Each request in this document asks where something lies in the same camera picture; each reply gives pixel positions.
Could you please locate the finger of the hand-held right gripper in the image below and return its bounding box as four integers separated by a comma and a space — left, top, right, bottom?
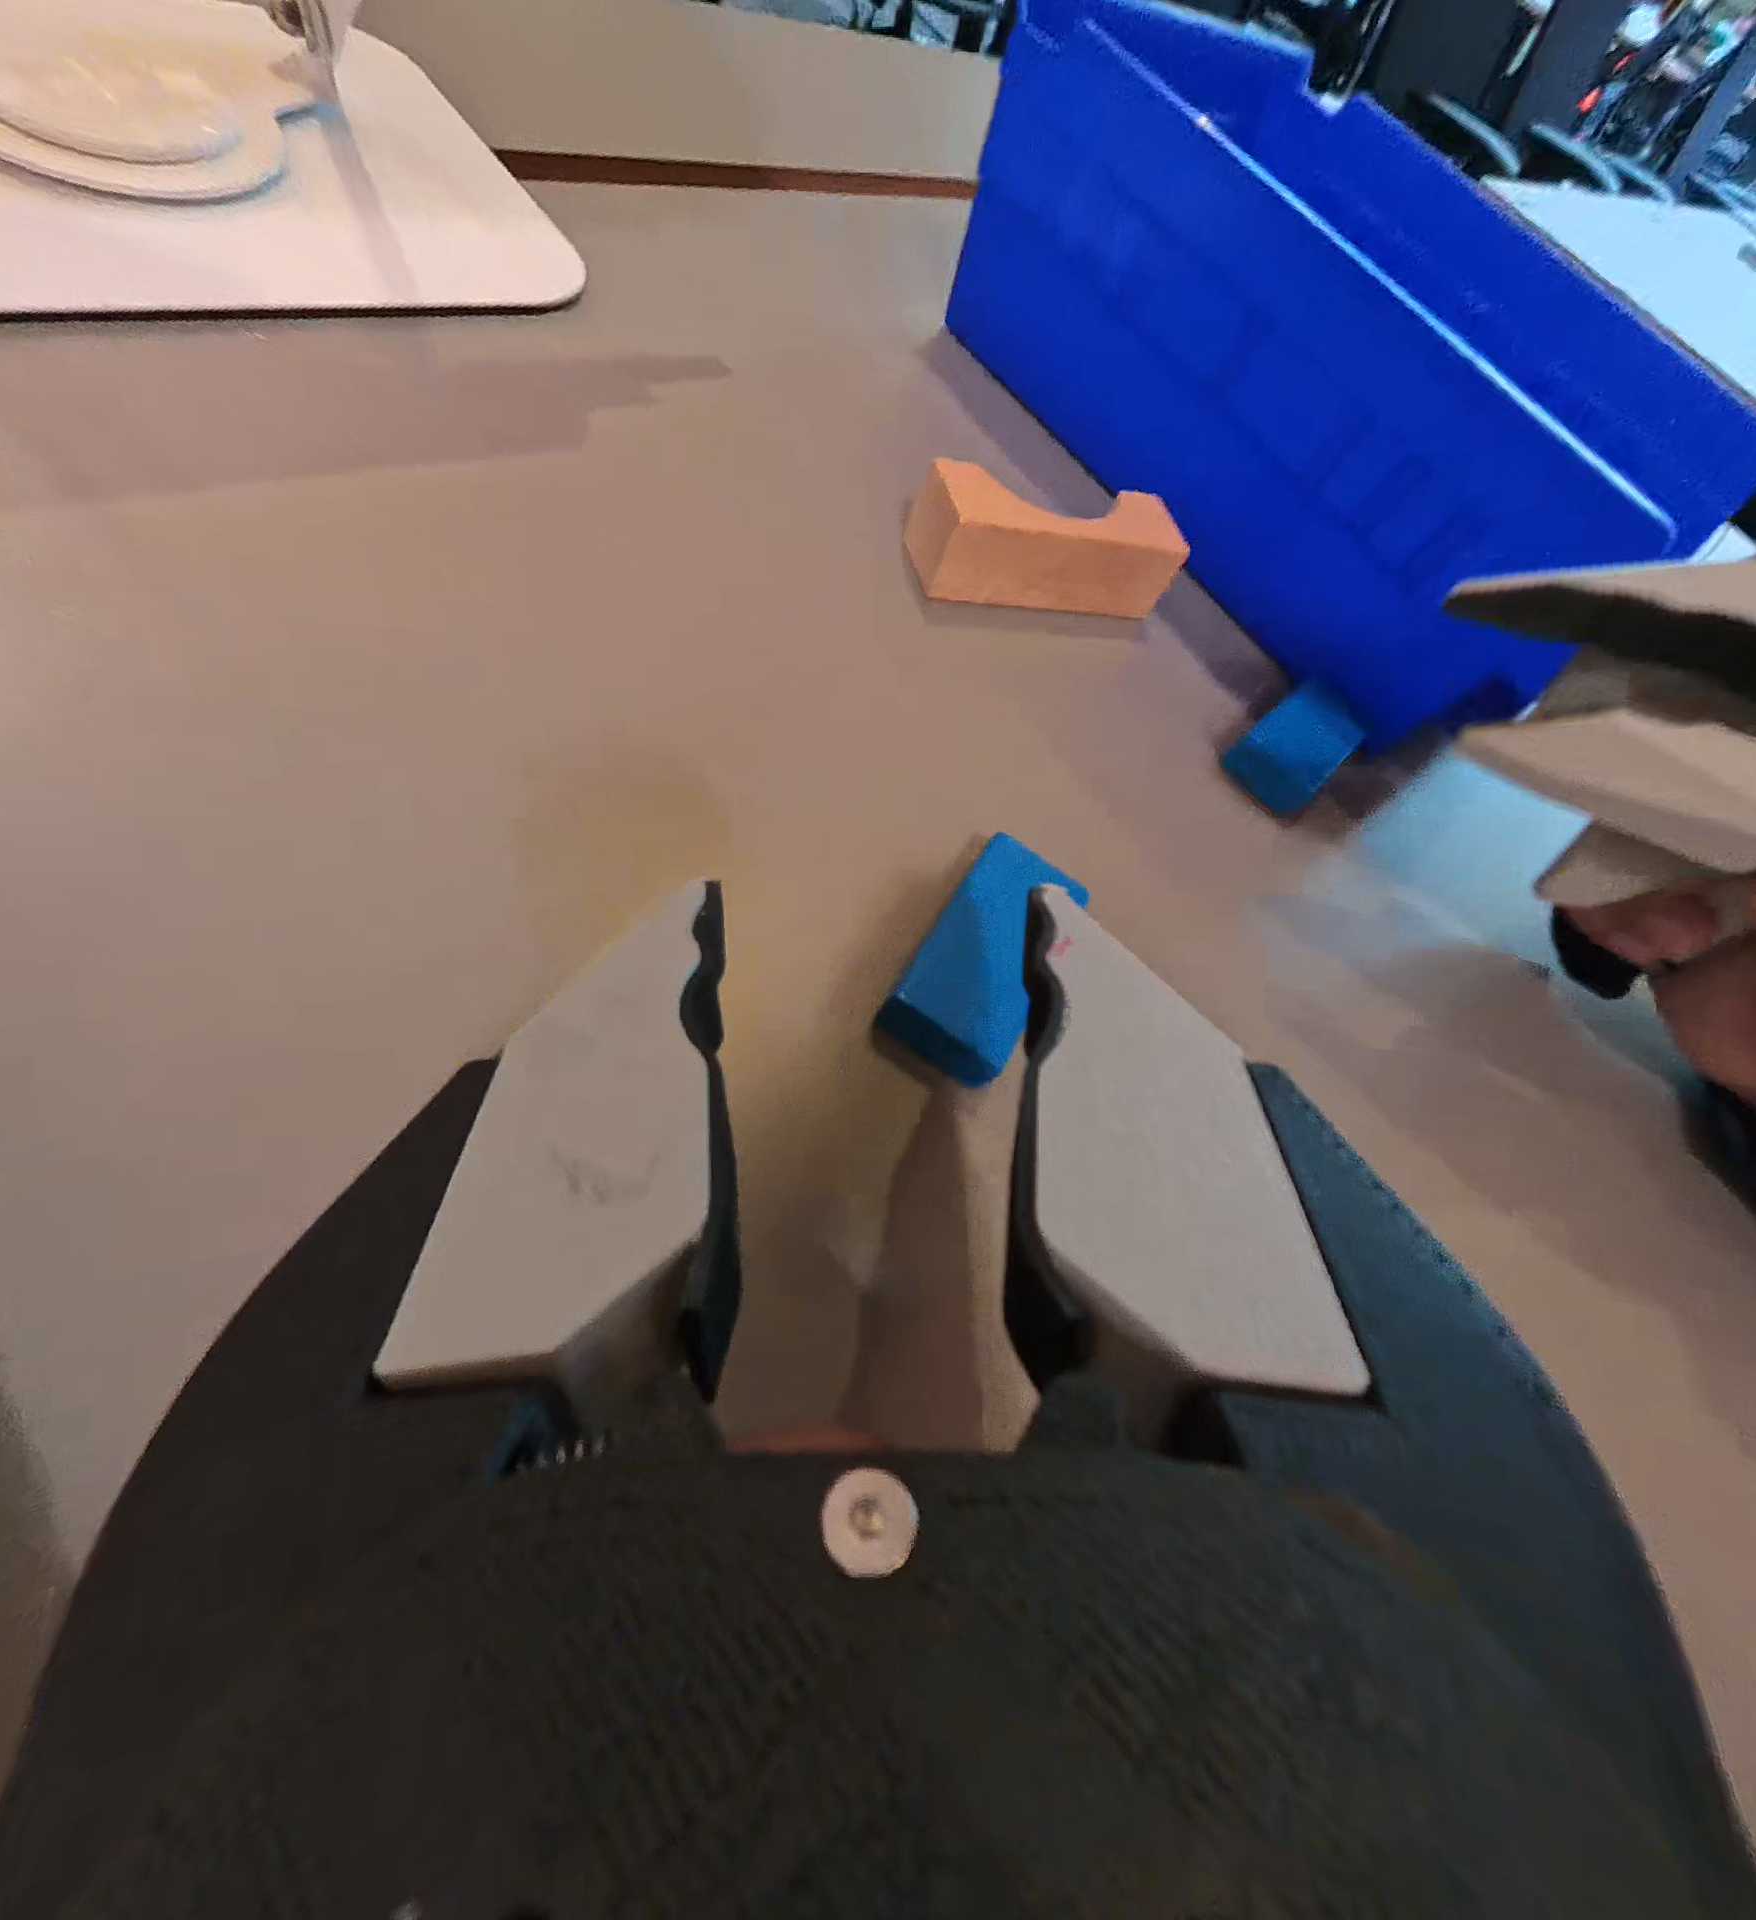
1446, 555, 1756, 745
1465, 701, 1756, 911

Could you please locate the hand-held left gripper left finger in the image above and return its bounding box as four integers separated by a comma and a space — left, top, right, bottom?
371, 880, 743, 1403

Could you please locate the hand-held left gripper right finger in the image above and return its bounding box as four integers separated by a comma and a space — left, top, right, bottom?
1003, 882, 1373, 1403

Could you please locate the blue rectangular wooden block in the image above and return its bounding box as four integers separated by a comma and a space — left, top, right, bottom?
1220, 678, 1369, 819
875, 834, 1092, 1090

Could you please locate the blue plastic bin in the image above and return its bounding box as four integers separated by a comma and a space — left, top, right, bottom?
943, 0, 1756, 753

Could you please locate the natural wooden arch block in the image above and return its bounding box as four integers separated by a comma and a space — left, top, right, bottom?
904, 458, 1192, 622

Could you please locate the white document stand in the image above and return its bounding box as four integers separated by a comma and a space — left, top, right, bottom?
0, 0, 587, 320

